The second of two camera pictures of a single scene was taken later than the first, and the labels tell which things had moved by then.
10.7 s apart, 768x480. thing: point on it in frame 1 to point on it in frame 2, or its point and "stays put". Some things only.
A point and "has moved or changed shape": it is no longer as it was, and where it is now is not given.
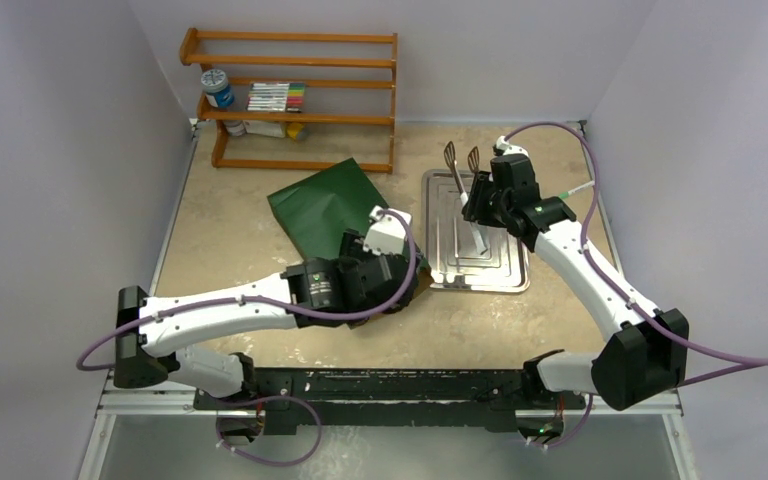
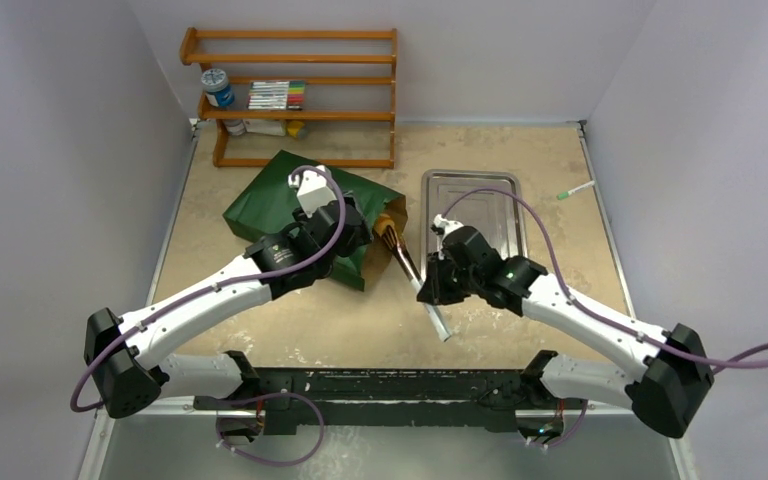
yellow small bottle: (293, 129) stays put
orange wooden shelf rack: (222, 117) stays put
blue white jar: (216, 87) stays put
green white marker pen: (567, 193) stays put
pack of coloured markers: (276, 96) stays put
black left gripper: (354, 254) to (361, 238)
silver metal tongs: (450, 156) to (411, 270)
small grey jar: (235, 127) stays put
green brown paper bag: (317, 211) has moved or changed shape
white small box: (263, 127) stays put
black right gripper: (475, 201) to (441, 279)
